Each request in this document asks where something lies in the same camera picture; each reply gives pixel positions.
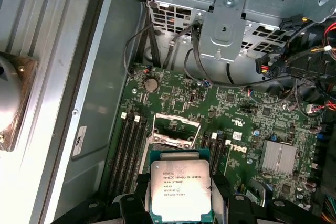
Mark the green motherboard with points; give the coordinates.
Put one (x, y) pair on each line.
(199, 108)

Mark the internal USB port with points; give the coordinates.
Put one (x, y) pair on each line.
(192, 96)

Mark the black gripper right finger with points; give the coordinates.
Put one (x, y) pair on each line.
(244, 208)

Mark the green RAM stick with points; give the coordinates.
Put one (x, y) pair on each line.
(227, 155)

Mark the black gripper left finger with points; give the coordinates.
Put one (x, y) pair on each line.
(131, 208)

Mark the metal socket cover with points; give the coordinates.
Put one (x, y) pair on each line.
(174, 142)

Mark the round coin battery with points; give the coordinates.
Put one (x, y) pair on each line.
(151, 85)

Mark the grey metal cage bracket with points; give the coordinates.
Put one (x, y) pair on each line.
(225, 24)

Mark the black open PC case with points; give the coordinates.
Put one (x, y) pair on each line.
(105, 77)

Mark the square brown base plate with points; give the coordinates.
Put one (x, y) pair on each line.
(26, 82)

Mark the black RAM slot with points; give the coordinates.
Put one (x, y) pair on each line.
(117, 153)
(131, 154)
(137, 153)
(223, 159)
(207, 155)
(218, 158)
(124, 153)
(213, 157)

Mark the silver CPU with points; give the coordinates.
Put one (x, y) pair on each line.
(181, 182)

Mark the silver finned heatsink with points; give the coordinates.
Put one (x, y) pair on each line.
(278, 158)

